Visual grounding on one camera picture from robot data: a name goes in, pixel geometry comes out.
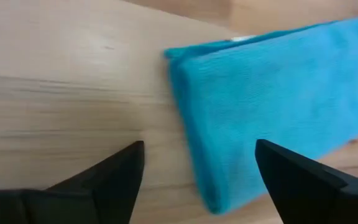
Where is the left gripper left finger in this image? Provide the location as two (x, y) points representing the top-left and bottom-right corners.
(44, 140), (145, 224)

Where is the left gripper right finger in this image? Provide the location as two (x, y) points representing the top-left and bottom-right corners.
(254, 139), (358, 224)

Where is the light blue microfiber towel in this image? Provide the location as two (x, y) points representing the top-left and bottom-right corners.
(163, 14), (358, 216)

